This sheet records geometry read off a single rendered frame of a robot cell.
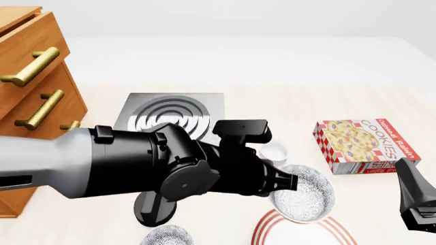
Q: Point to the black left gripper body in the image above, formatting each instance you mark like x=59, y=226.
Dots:
x=255, y=176

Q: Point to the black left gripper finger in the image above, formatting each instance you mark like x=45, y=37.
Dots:
x=282, y=182

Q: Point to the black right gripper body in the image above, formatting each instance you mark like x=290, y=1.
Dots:
x=420, y=219

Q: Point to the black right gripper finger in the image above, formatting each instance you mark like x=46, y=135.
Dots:
x=413, y=183

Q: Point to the patterned black and white bowl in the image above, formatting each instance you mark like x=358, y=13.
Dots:
x=167, y=236
x=306, y=199

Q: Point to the silver and black left arm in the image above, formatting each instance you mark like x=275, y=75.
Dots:
x=119, y=158

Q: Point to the white plate with red rings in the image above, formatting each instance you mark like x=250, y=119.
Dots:
x=296, y=236

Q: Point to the flat stove plate with rings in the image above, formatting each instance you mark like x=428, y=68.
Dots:
x=170, y=106

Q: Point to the wooden cabinet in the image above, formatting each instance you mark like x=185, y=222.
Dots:
x=20, y=30

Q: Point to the small white ramekin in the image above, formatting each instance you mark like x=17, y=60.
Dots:
x=274, y=151

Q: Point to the oatmeal raisin cookies box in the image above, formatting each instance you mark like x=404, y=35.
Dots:
x=354, y=140

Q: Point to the round black stove knob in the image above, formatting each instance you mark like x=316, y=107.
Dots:
x=154, y=211

